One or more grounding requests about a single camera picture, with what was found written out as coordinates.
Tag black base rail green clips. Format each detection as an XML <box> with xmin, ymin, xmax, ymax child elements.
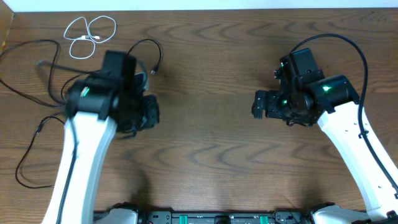
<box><xmin>135</xmin><ymin>210</ymin><xmax>311</xmax><ymax>224</ymax></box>

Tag black USB cable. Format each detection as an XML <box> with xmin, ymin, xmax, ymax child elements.
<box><xmin>14</xmin><ymin>112</ymin><xmax>68</xmax><ymax>189</ymax></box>
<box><xmin>0</xmin><ymin>38</ymin><xmax>163</xmax><ymax>109</ymax></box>

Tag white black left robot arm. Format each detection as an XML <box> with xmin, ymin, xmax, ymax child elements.
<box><xmin>43</xmin><ymin>72</ymin><xmax>159</xmax><ymax>223</ymax></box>

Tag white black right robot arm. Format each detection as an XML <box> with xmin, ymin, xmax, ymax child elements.
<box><xmin>252</xmin><ymin>73</ymin><xmax>397</xmax><ymax>223</ymax></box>

